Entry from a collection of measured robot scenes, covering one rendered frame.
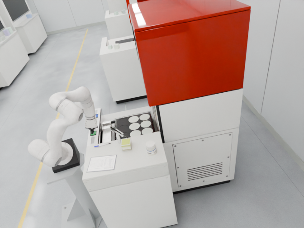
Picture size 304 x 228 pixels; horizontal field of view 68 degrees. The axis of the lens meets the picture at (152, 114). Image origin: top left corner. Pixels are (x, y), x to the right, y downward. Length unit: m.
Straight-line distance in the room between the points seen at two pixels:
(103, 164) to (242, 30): 1.35
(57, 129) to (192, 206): 1.63
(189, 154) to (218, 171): 0.45
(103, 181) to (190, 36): 1.18
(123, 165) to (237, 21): 1.25
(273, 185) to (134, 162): 1.65
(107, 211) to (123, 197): 0.23
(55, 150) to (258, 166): 2.22
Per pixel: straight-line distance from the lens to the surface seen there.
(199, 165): 2.33
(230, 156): 2.37
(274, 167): 2.98
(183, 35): 1.55
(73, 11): 9.88
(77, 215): 2.75
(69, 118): 1.45
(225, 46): 1.68
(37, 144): 1.69
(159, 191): 1.91
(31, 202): 3.22
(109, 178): 1.73
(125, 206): 2.03
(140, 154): 1.74
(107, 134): 2.15
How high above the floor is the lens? 2.22
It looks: 36 degrees down
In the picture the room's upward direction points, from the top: 11 degrees counter-clockwise
